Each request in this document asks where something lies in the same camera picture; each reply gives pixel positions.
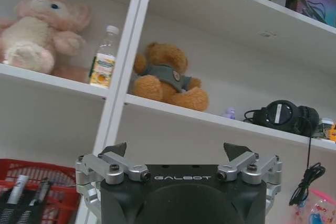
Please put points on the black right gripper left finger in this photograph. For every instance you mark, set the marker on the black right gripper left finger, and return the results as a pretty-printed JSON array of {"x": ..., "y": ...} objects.
[{"x": 115, "y": 165}]

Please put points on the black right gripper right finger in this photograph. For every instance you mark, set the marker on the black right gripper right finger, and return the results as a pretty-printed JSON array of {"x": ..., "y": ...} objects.
[{"x": 249, "y": 165}]

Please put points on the small purple figurine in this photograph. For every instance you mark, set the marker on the small purple figurine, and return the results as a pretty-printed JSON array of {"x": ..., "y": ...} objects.
[{"x": 230, "y": 113}]

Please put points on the black headphones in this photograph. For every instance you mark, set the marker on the black headphones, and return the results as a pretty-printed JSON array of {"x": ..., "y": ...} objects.
[{"x": 286, "y": 116}]

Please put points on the red plastic basket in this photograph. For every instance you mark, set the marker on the red plastic basket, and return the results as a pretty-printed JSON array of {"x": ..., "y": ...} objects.
[{"x": 39, "y": 182}]

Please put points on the black pen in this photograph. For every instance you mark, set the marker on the black pen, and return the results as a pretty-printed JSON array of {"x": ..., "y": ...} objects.
[{"x": 40, "y": 191}]

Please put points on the white marker pen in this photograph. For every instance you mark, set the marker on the white marker pen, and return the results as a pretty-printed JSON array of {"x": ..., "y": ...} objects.
[{"x": 18, "y": 188}]

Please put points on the white shelf unit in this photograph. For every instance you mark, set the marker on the white shelf unit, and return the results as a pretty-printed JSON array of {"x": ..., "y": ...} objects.
[{"x": 126, "y": 64}]

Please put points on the brown teddy bear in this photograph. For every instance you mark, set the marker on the brown teddy bear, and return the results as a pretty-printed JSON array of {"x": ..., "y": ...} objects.
[{"x": 168, "y": 77}]

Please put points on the black mesh pen holder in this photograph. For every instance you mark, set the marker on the black mesh pen holder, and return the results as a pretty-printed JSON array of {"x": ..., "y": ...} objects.
[{"x": 18, "y": 205}]

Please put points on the clear bottle with yellow label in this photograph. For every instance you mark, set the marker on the clear bottle with yellow label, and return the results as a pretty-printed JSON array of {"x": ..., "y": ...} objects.
[{"x": 103, "y": 58}]

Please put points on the pink plush rabbit toy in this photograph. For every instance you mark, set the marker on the pink plush rabbit toy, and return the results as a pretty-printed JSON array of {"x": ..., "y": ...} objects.
[{"x": 42, "y": 31}]

